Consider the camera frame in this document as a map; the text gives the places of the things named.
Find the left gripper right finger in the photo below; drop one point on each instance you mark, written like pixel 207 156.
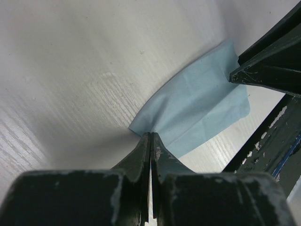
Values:
pixel 182 197

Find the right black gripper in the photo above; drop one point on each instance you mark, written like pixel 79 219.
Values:
pixel 275 147

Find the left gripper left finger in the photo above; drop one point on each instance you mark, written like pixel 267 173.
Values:
pixel 114 197

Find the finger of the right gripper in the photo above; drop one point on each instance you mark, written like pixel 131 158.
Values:
pixel 283 27

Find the light blue cleaning cloth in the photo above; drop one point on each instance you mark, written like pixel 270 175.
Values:
pixel 196 104

